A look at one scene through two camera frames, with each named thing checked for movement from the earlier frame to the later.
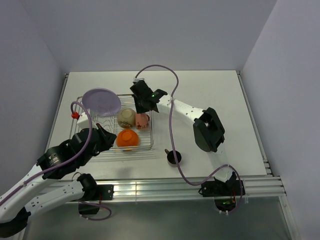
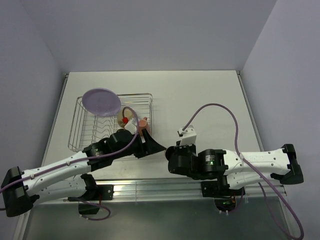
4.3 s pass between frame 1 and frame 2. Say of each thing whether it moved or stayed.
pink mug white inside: moved
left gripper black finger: moved
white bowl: stayed
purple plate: stayed
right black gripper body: moved
